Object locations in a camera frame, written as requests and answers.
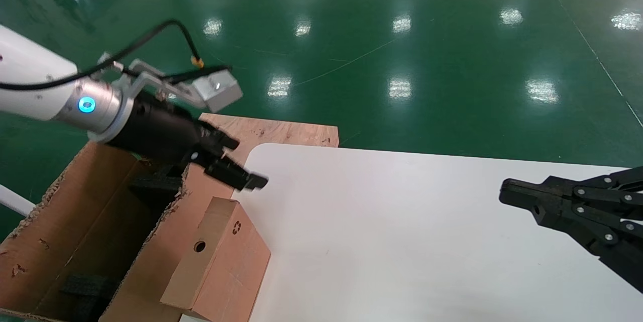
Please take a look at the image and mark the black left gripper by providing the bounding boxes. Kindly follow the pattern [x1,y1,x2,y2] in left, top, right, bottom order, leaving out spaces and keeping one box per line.
[105,90,270,192]

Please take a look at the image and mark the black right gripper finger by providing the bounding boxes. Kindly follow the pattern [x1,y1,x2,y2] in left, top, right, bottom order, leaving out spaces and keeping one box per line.
[501,166,643,221]
[499,193,643,293]

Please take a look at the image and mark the small cardboard box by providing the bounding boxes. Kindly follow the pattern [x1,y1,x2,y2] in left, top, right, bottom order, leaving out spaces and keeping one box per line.
[159,197,272,322]

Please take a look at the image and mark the large open cardboard box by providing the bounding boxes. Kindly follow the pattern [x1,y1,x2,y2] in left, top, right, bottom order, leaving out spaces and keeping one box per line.
[0,140,243,322]

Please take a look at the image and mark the wooden pallet board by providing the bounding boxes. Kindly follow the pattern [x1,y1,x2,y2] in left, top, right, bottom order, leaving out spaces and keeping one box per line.
[198,112,340,183]

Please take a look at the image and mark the black foam pad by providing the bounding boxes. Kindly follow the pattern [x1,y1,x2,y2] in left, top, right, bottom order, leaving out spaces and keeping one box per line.
[130,173,184,198]
[60,274,122,322]

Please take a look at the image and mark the white tube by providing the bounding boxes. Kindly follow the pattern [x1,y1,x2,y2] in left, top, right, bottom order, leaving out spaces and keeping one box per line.
[0,184,37,218]

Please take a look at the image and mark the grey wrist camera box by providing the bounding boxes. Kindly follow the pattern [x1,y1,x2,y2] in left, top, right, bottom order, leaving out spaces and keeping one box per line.
[193,69,245,115]

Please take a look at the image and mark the black sheathed cable loop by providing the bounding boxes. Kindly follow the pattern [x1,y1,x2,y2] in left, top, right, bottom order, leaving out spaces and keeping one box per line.
[163,64,233,84]

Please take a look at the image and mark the silver camera mounting bracket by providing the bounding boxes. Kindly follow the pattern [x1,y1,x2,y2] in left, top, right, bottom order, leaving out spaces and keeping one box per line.
[99,53,207,112]

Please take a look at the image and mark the thin black camera cable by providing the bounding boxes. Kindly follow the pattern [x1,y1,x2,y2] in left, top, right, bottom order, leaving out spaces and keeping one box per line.
[0,19,205,92]

